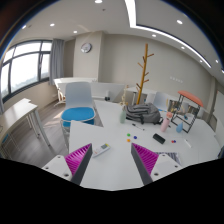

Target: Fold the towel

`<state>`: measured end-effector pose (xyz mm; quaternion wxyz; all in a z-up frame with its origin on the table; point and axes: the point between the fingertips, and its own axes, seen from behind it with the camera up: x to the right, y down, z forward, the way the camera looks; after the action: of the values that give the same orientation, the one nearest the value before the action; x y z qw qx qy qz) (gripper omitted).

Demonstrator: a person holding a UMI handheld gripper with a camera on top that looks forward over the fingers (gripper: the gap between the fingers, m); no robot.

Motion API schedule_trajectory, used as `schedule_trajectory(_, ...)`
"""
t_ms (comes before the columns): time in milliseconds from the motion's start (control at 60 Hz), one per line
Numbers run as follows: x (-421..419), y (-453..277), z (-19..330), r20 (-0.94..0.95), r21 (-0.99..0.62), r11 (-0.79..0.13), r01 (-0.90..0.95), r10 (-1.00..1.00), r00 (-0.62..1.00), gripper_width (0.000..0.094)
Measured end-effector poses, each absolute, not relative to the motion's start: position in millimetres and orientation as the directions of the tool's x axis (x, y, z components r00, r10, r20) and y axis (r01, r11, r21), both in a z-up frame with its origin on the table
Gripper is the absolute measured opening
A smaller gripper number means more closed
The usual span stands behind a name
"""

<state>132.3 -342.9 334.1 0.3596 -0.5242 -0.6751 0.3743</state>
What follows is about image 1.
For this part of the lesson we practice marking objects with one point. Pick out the white remote control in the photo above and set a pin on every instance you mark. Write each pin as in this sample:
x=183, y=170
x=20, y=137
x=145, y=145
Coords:
x=101, y=149

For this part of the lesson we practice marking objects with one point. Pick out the striped grey towel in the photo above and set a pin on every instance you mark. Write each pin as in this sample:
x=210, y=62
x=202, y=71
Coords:
x=172, y=155

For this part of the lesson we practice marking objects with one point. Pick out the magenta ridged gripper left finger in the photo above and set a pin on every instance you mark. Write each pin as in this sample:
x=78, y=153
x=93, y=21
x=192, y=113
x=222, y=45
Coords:
x=72, y=166

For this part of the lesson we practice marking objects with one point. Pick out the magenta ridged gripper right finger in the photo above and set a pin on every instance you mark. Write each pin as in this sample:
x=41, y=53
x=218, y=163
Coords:
x=152, y=166

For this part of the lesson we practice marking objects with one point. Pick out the grey backpack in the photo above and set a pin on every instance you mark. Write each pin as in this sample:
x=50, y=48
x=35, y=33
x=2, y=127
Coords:
x=144, y=113

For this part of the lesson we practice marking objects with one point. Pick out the blue cup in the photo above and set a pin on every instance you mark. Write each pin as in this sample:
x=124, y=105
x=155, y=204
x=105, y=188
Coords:
x=179, y=127

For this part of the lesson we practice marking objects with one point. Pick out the round wall clock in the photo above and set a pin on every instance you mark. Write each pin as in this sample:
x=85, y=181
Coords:
x=86, y=47

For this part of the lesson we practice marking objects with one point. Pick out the white chair blue cushion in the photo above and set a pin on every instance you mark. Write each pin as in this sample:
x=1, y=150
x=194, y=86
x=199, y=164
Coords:
x=79, y=107

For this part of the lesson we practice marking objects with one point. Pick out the wooden coat stand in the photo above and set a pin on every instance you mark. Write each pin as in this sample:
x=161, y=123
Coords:
x=143, y=80

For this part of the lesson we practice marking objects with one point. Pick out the pink water bottle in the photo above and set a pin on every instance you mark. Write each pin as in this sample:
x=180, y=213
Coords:
x=166, y=121

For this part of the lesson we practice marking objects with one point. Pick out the black rectangular case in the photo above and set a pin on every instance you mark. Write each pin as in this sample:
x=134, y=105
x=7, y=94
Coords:
x=159, y=138

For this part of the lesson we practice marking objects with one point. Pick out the green water bottle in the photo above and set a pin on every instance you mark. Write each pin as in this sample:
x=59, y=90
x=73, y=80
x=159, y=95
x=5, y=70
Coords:
x=123, y=115

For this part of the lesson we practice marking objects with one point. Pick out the black rack orange top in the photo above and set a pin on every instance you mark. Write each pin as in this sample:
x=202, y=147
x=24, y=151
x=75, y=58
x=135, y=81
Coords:
x=186, y=110

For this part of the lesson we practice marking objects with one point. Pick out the grey curtain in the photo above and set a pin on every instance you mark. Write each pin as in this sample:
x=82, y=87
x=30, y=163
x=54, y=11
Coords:
x=56, y=60

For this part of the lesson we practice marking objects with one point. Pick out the white side desk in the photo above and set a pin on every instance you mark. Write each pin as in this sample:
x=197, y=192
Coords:
x=13, y=116

